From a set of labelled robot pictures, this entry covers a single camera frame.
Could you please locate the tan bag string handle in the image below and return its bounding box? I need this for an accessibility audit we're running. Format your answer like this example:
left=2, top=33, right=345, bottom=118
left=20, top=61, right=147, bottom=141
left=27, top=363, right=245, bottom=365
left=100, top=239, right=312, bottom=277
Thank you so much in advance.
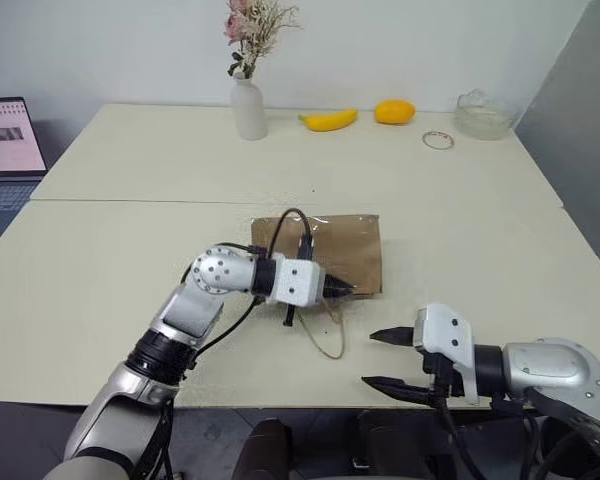
left=301, top=298, right=347, bottom=361

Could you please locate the dark rounded shape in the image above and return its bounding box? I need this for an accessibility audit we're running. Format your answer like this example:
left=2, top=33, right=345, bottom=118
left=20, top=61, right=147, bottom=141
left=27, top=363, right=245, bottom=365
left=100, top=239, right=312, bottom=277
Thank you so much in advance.
left=231, top=416, right=295, bottom=480

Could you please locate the orange yellow mango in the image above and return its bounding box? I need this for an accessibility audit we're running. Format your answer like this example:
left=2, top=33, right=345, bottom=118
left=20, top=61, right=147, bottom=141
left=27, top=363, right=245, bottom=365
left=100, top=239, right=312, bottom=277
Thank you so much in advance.
left=373, top=98, right=417, bottom=126

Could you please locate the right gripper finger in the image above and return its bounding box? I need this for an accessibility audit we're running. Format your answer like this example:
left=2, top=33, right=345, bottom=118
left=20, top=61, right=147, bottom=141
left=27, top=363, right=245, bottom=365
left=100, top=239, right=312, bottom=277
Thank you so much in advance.
left=360, top=376, right=439, bottom=407
left=369, top=326, right=416, bottom=348

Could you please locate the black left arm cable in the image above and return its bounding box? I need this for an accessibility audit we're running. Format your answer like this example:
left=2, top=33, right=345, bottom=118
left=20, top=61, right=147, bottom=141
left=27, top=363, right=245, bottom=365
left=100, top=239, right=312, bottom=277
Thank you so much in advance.
left=179, top=208, right=315, bottom=369

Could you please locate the dried pink flower bouquet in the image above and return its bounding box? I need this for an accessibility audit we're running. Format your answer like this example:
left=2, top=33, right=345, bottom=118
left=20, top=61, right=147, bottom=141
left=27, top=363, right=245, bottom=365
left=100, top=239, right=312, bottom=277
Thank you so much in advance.
left=223, top=0, right=302, bottom=81

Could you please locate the thin ring bracelet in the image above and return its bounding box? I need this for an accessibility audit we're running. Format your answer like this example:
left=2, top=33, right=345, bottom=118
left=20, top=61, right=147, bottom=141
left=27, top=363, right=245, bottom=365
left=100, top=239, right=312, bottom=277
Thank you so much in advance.
left=420, top=130, right=457, bottom=152

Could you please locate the white ceramic vase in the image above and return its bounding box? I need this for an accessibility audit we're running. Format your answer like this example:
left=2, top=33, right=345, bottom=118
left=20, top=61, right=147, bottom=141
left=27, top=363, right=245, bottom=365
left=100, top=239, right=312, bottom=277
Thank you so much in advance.
left=230, top=73, right=269, bottom=142

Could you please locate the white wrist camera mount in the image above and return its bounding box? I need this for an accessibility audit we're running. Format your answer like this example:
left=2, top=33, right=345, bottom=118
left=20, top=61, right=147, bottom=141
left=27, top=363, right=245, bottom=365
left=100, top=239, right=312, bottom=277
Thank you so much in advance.
left=413, top=302, right=482, bottom=407
left=268, top=253, right=327, bottom=308

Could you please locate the brown paper bag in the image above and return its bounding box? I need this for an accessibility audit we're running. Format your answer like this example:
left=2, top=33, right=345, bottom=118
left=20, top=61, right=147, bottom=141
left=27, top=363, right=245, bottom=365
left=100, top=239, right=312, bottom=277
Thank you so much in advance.
left=250, top=214, right=385, bottom=300

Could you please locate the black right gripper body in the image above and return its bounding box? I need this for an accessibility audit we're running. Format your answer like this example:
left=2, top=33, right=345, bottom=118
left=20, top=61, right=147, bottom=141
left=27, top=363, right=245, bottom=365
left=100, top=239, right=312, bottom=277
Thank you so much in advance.
left=419, top=350, right=464, bottom=400

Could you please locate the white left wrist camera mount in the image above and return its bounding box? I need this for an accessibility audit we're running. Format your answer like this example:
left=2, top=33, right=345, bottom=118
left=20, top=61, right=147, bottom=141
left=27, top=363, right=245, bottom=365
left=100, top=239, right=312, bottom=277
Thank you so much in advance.
left=268, top=253, right=327, bottom=308

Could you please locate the yellow banana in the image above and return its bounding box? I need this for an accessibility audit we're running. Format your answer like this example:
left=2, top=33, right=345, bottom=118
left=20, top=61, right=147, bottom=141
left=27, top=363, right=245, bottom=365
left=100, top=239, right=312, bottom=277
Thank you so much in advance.
left=297, top=107, right=360, bottom=133

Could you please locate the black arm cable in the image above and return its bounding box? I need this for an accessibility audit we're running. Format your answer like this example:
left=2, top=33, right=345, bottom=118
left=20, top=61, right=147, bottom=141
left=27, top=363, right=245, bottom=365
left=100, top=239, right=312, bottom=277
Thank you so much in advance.
left=179, top=208, right=315, bottom=369
left=429, top=389, right=541, bottom=480

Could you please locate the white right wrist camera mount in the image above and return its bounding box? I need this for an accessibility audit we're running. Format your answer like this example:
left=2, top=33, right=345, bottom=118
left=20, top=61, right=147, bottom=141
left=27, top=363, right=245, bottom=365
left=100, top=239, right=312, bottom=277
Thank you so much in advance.
left=413, top=302, right=482, bottom=407

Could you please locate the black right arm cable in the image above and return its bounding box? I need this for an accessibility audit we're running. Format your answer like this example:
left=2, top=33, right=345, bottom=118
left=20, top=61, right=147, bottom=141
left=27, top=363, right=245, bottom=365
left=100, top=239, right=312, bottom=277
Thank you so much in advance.
left=429, top=389, right=541, bottom=480

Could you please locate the clear glass bowl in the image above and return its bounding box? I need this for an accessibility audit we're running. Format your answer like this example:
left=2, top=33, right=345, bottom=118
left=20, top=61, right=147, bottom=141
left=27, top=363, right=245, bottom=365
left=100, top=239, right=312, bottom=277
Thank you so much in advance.
left=453, top=88, right=519, bottom=142

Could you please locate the open grey laptop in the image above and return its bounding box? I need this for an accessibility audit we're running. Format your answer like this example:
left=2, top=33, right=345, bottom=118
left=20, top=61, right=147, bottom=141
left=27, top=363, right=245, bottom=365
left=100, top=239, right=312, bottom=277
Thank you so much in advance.
left=0, top=96, right=49, bottom=247

